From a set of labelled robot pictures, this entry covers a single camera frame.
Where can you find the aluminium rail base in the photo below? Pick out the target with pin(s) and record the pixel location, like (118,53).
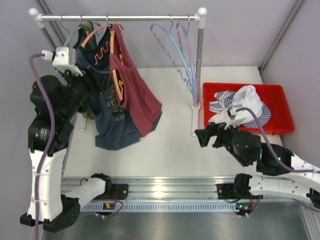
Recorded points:
(194,195)

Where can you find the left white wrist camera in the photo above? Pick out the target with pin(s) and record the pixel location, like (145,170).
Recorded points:
(63,59)

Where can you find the orange hanger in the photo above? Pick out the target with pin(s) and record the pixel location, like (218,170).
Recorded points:
(118,83)

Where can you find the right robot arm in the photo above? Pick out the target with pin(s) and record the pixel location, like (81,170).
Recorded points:
(280,172)

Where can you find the white clothes rack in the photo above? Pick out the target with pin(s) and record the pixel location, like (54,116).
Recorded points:
(199,17)

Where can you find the white cloth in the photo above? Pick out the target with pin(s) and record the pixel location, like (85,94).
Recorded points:
(245,96)

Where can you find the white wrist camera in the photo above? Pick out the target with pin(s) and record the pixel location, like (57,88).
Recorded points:
(237,116)
(63,59)

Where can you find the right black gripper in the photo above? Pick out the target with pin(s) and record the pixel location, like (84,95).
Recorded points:
(212,130)

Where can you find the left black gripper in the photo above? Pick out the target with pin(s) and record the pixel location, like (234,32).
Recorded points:
(88,83)

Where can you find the maroon red tank top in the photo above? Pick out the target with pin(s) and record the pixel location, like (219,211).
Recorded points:
(143,106)

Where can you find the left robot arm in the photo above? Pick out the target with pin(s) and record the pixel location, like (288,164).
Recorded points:
(48,141)

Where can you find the green hanger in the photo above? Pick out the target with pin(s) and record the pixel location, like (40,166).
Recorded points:
(82,31)

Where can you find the blue tank top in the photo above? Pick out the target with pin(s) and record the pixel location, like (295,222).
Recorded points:
(115,127)

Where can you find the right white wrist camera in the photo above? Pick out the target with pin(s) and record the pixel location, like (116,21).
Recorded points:
(237,116)

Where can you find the lilac hanger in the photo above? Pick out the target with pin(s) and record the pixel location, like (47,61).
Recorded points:
(190,55)

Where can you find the blue striped garment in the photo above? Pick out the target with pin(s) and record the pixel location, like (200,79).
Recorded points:
(225,98)

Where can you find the red plastic bin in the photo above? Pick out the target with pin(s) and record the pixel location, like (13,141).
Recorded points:
(273,96)

